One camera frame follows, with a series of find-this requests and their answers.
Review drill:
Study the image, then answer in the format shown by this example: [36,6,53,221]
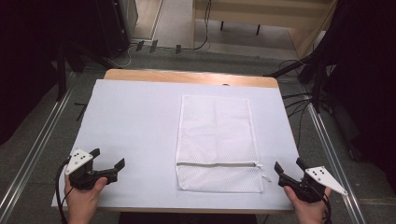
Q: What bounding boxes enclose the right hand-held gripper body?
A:
[290,165,349,203]

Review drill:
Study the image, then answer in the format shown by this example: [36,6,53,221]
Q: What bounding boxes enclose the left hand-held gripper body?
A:
[64,147,108,191]

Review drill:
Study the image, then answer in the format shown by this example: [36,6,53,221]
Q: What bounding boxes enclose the white mesh laundry bag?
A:
[175,94,273,194]

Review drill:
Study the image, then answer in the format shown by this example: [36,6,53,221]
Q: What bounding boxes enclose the person's right hand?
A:
[282,185,332,224]

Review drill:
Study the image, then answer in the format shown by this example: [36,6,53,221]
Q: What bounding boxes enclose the person's left hand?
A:
[64,174,108,224]

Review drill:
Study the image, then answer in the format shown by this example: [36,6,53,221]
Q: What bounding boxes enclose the white table cover sheet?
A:
[50,78,304,212]

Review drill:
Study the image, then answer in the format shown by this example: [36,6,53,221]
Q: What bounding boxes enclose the person's dark clothing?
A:
[118,212,259,224]

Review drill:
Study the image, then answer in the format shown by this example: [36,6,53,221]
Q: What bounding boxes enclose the black metal stand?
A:
[55,36,87,103]

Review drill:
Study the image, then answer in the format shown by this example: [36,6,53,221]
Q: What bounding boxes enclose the black tripod stand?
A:
[263,50,330,115]

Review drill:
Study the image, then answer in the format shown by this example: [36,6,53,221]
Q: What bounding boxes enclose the dark curtain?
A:
[0,0,104,147]
[311,0,396,195]

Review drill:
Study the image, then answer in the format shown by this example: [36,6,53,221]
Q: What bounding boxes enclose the wooden table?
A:
[103,68,295,216]

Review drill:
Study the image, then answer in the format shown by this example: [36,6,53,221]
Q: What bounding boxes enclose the black equipment cabinet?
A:
[92,0,139,60]

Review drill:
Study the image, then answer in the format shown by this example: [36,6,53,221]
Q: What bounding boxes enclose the light wooden bench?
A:
[191,0,339,59]

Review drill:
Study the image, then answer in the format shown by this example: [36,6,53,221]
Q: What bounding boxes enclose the metal floor rail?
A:
[307,101,367,224]
[0,70,78,222]

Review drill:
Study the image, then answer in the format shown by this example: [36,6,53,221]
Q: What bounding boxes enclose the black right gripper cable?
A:
[317,186,333,224]

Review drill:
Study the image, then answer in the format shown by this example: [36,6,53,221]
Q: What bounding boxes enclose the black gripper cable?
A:
[54,158,75,224]
[317,186,333,224]

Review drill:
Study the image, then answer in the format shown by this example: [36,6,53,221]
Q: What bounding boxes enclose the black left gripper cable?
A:
[54,158,75,224]

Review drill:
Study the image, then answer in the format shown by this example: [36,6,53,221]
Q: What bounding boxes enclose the black floor cables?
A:
[280,59,314,151]

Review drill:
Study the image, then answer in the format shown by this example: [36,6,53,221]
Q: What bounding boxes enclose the black hanging cable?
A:
[183,0,213,52]

